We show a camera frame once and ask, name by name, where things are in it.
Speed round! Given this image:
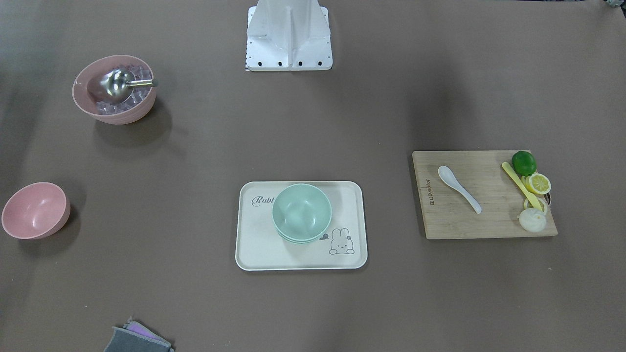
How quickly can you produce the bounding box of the white ceramic spoon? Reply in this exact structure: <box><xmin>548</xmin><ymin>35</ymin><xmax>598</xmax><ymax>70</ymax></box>
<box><xmin>437</xmin><ymin>165</ymin><xmax>482</xmax><ymax>214</ymax></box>

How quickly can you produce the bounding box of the small pink bowl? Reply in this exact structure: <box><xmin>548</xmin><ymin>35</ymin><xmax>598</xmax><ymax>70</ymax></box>
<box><xmin>1</xmin><ymin>182</ymin><xmax>71</xmax><ymax>240</ymax></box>

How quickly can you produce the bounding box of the green bowl stack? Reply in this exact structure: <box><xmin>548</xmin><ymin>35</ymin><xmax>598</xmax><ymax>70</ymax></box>
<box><xmin>272</xmin><ymin>183</ymin><xmax>333</xmax><ymax>243</ymax></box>

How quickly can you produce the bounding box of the large pink ice bowl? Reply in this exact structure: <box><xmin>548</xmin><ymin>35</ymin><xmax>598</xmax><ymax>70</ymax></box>
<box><xmin>72</xmin><ymin>54</ymin><xmax>157</xmax><ymax>125</ymax></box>

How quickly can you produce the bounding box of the cream rabbit tray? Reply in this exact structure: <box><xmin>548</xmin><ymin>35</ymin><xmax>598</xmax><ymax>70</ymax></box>
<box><xmin>235</xmin><ymin>181</ymin><xmax>368</xmax><ymax>270</ymax></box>

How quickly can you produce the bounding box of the bamboo cutting board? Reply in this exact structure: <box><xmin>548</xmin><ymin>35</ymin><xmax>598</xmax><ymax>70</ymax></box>
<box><xmin>413</xmin><ymin>150</ymin><xmax>534</xmax><ymax>239</ymax></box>

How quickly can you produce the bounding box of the green lime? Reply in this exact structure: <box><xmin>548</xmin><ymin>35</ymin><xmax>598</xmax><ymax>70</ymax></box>
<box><xmin>511</xmin><ymin>150</ymin><xmax>537</xmax><ymax>176</ymax></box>

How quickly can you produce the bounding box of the metal ice scoop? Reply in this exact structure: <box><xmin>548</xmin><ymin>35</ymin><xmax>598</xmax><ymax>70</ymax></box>
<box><xmin>96</xmin><ymin>68</ymin><xmax>158</xmax><ymax>104</ymax></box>

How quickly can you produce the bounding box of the lemon half slice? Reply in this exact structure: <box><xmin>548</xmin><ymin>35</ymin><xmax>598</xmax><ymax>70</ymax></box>
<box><xmin>522</xmin><ymin>173</ymin><xmax>552</xmax><ymax>195</ymax></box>

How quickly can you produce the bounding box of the grey folded cloth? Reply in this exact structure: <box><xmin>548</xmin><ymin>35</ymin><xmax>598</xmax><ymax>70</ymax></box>
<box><xmin>104</xmin><ymin>319</ymin><xmax>175</xmax><ymax>352</ymax></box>

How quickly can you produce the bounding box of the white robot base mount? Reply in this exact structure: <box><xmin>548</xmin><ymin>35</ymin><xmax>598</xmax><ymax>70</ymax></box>
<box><xmin>245</xmin><ymin>0</ymin><xmax>334</xmax><ymax>71</ymax></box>

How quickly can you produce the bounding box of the lemon ring slice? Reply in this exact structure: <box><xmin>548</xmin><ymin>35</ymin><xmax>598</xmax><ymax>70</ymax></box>
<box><xmin>523</xmin><ymin>198</ymin><xmax>549</xmax><ymax>215</ymax></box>

